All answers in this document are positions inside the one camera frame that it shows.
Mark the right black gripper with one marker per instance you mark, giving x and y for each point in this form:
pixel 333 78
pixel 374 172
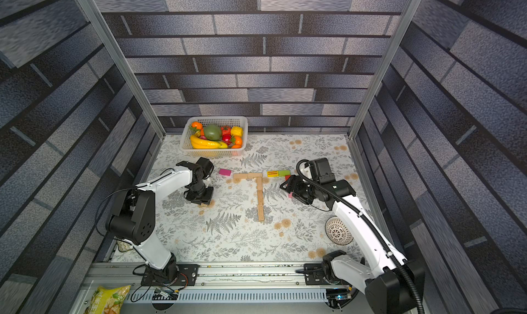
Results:
pixel 296 186

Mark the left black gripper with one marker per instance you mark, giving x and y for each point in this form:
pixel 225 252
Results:
pixel 206 199

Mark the green block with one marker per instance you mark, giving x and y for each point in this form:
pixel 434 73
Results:
pixel 284 173

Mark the wood block marked 71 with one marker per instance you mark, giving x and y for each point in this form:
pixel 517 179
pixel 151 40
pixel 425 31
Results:
pixel 260 198

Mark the yellow block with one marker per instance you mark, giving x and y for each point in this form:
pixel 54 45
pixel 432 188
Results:
pixel 272 174

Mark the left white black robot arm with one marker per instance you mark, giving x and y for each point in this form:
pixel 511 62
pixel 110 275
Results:
pixel 132 217

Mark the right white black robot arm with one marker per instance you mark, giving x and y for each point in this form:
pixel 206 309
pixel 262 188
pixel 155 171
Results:
pixel 390 282

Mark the magenta block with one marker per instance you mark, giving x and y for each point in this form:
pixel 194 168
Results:
pixel 225 172

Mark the yellow toy banana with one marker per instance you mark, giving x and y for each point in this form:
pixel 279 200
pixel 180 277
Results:
pixel 198 143

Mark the white perforated bowl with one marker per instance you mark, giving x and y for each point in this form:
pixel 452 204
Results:
pixel 337 232

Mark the white plastic basket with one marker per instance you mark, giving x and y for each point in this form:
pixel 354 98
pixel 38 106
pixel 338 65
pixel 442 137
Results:
pixel 235 148

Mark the green toy mango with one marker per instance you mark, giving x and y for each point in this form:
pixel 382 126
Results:
pixel 212 132

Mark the orange toy fruit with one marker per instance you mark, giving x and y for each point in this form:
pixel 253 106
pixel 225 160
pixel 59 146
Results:
pixel 197 126

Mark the yellow toy pepper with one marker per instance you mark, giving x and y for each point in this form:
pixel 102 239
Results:
pixel 237 131

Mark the patterned ceramic bowl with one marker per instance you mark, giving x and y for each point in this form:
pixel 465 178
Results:
pixel 123 246

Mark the green snack bag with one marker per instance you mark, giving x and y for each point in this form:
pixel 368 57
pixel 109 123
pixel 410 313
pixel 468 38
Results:
pixel 107 301

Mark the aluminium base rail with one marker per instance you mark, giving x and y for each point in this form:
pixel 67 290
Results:
pixel 226 288

